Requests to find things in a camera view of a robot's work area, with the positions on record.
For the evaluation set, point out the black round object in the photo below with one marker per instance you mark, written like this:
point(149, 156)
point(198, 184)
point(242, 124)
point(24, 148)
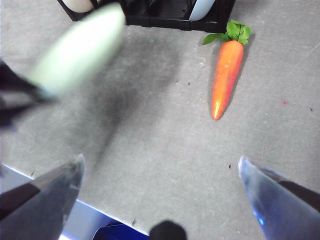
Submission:
point(167, 231)

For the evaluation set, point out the blue plate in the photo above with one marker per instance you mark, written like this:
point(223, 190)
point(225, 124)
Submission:
point(200, 10)

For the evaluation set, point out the blue object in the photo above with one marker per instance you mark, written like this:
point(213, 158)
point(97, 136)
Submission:
point(117, 232)

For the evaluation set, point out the cream plate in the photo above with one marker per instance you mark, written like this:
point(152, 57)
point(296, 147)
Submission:
point(77, 5)

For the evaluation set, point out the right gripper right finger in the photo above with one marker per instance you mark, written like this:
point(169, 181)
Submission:
point(287, 210)

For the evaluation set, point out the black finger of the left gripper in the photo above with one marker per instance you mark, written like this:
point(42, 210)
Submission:
point(12, 81)
point(10, 117)

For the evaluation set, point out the black plate rack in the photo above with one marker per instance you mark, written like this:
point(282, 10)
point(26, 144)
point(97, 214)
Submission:
point(162, 21)

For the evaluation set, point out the green plate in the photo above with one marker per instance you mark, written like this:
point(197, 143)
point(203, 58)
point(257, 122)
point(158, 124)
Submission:
point(80, 50)

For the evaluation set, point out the orange carrot with green leaves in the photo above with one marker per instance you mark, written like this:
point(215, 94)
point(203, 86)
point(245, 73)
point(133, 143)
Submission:
point(227, 75)

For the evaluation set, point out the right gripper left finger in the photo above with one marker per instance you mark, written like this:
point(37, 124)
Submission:
point(37, 210)

